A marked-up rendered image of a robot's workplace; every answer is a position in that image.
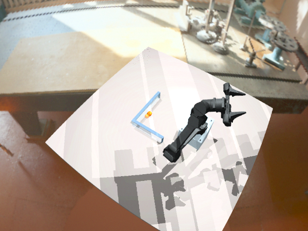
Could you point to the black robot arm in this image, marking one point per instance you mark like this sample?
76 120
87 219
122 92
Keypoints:
196 125

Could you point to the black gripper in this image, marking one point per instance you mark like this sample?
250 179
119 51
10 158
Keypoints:
222 104

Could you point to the clear low l-shaped wall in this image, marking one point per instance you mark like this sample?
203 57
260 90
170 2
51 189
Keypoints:
142 115

